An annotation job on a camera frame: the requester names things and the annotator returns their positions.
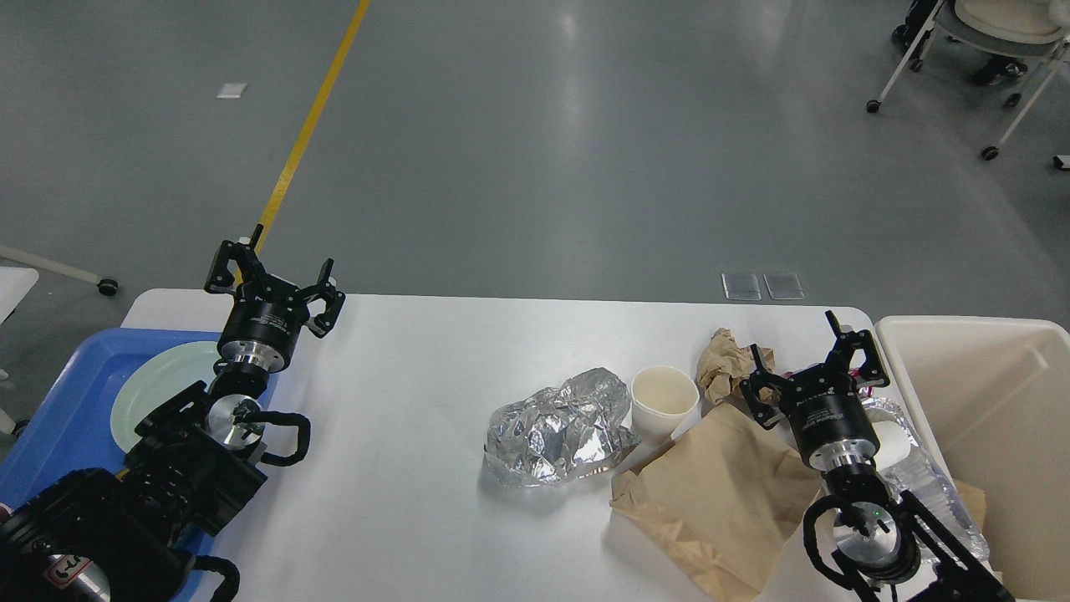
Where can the floor socket plate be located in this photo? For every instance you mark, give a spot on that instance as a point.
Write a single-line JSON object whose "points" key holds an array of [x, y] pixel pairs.
{"points": [[784, 286], [741, 286]]}

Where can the aluminium foil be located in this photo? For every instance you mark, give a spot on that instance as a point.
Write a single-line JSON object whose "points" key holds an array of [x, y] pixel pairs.
{"points": [[561, 433]]}

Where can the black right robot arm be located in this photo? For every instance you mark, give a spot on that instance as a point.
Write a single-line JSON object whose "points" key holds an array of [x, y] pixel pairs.
{"points": [[861, 535]]}

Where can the white paper cup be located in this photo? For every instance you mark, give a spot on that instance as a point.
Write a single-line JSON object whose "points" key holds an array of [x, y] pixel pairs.
{"points": [[665, 404]]}

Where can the beige plastic bin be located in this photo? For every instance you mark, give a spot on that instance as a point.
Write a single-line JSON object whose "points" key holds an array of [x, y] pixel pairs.
{"points": [[993, 396]]}

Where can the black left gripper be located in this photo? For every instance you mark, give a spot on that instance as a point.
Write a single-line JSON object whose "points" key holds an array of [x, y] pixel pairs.
{"points": [[268, 331]]}

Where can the floor socket plate left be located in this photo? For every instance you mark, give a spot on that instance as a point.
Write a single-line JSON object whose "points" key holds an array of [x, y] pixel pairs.
{"points": [[741, 286]]}

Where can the white office chair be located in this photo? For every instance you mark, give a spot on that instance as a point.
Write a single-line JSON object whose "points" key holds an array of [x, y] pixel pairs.
{"points": [[106, 286], [1025, 30]]}

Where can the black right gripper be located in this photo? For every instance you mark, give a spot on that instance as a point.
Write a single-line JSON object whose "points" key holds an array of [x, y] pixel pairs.
{"points": [[833, 426]]}

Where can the person's feet under chair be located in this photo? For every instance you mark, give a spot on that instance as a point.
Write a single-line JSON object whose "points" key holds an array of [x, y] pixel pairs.
{"points": [[996, 69]]}

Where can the floor socket plate right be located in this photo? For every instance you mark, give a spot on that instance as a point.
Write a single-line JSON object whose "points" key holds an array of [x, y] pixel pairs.
{"points": [[784, 286]]}

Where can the blue plastic tray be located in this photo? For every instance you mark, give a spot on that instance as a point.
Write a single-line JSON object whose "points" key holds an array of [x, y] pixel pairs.
{"points": [[72, 429]]}

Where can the crumpled brown paper ball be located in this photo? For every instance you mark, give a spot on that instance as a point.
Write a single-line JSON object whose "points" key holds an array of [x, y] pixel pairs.
{"points": [[722, 366]]}

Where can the white paper on floor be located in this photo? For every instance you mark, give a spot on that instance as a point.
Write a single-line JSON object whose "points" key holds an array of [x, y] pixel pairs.
{"points": [[232, 90]]}

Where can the white office chair left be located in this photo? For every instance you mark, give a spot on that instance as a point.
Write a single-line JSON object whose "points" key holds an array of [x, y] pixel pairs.
{"points": [[106, 286]]}

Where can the clear plastic bottle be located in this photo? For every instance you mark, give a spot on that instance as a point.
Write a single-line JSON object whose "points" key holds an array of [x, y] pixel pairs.
{"points": [[904, 463]]}

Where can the white office chair right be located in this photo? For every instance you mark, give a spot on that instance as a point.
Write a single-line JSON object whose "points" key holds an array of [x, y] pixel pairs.
{"points": [[1025, 30]]}

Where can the green plate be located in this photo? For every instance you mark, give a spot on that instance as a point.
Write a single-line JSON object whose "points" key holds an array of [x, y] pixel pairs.
{"points": [[161, 378]]}

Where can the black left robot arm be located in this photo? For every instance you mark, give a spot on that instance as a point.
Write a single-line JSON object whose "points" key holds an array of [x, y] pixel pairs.
{"points": [[96, 535]]}

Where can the brown paper bag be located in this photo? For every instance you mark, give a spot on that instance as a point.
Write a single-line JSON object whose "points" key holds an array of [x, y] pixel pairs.
{"points": [[721, 502]]}

